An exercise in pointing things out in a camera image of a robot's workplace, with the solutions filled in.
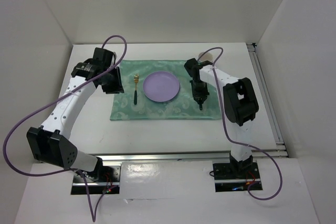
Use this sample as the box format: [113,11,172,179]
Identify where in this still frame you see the aluminium rail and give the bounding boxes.
[41,148,289,163]
[246,43,286,151]

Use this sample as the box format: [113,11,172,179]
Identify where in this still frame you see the purple plastic plate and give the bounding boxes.
[143,71,180,102]

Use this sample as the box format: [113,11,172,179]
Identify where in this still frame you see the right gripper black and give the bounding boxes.
[191,80,210,102]

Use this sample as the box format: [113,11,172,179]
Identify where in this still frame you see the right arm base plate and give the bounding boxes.
[209,162,263,192]

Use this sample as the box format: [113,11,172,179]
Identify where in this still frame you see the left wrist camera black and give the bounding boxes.
[92,47,117,68]

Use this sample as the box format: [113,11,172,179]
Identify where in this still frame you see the right side aluminium rail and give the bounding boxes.
[246,43,286,151]

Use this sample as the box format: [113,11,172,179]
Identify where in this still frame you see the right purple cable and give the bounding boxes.
[198,47,283,200]

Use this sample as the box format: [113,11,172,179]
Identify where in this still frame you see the gold fork black handle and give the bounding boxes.
[133,73,139,105]

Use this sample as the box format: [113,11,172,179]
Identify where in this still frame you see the purple cable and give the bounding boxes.
[3,35,128,222]
[198,47,283,200]

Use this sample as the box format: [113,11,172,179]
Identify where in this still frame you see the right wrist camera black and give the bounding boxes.
[184,58,198,77]

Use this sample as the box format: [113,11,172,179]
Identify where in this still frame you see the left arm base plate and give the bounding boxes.
[70,164,121,195]

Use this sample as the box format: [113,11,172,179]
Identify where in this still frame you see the light blue mug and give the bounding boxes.
[197,52,213,62]

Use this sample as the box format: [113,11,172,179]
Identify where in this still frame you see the green patterned cloth placemat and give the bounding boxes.
[110,60,221,121]

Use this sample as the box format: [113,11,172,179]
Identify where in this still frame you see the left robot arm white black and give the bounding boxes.
[26,58,123,182]

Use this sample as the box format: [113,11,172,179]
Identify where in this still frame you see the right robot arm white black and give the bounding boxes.
[184,59,259,178]

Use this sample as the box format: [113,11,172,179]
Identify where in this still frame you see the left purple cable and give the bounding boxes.
[3,35,128,222]

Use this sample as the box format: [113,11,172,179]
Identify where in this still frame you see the front aluminium rail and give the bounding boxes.
[41,148,289,163]

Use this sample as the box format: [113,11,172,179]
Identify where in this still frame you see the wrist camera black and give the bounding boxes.
[184,58,198,77]
[92,47,117,68]

